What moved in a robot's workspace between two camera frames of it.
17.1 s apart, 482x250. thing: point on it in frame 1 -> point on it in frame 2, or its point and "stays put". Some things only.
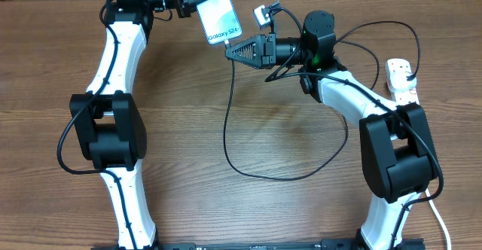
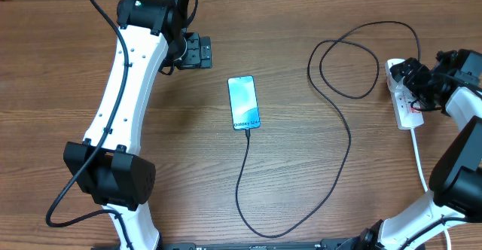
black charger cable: x=225 y=140 -> x=346 y=118
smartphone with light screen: x=218 y=16 -> x=243 y=102
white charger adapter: x=397 y=70 stays put
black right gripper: x=256 y=56 -> x=416 y=71
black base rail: x=266 y=245 stays put
